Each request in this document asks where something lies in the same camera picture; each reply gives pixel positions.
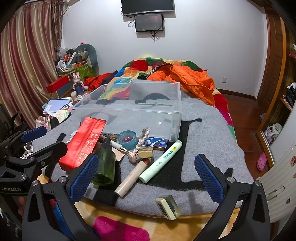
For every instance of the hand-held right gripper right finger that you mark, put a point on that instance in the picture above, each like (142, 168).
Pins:
(208, 178)

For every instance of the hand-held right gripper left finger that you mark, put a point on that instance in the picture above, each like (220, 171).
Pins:
(84, 177)

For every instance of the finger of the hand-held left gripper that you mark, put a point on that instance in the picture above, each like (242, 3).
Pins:
(34, 135)
(52, 149)

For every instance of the dark green pump bottle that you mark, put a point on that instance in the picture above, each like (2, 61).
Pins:
(105, 162)

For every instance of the red zip pouch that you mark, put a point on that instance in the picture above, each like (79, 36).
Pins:
(83, 143)

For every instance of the white tape roll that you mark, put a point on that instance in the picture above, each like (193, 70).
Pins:
(159, 162)

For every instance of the cream square compact case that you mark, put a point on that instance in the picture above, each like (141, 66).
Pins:
(166, 208)

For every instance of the beige eraser block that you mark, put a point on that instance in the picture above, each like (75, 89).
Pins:
(145, 153)

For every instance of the clear plastic storage box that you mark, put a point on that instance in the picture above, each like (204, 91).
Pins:
(129, 115)

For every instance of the black device orange mark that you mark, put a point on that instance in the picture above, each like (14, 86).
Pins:
(54, 122)

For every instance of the black office chair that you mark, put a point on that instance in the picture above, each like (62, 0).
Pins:
(13, 119)

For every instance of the cream paper packet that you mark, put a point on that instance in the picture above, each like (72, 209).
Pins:
(63, 116)

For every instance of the blue notebook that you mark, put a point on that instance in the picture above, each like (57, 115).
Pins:
(55, 105)

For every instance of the grey blanket black pattern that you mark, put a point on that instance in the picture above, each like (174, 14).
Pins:
(208, 139)

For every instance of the small brown charm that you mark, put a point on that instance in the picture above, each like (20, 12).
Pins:
(113, 138)

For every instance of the red long box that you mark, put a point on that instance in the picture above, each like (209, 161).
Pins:
(57, 84)

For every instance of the pink clog shoe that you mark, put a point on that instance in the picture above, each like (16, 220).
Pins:
(261, 162)

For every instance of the small blue box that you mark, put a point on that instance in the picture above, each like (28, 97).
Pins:
(155, 141)

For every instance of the pink bunny toy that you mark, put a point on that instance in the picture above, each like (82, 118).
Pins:
(77, 81)

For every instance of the white slatted board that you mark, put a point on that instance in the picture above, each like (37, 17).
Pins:
(282, 197)

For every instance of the striped pink curtain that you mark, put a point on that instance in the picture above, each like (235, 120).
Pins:
(23, 58)

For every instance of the white bag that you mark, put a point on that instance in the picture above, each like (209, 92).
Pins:
(272, 132)

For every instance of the green patterned box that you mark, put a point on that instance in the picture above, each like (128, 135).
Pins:
(85, 71)

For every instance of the red cloth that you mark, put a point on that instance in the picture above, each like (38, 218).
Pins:
(97, 81)

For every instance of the white wardrobe door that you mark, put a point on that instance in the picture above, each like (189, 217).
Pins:
(286, 139)

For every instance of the dark purple cloth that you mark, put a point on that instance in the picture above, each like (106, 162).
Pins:
(109, 80)

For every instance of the orange jacket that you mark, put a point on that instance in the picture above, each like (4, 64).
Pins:
(192, 81)

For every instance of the wooden wardrobe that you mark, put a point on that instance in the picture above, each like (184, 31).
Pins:
(275, 58)

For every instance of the white wall socket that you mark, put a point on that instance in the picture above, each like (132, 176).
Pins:
(224, 80)

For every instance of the small black wall monitor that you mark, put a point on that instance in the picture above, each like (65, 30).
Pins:
(149, 22)

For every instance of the black wall television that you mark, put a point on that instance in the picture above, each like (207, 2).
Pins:
(148, 7)

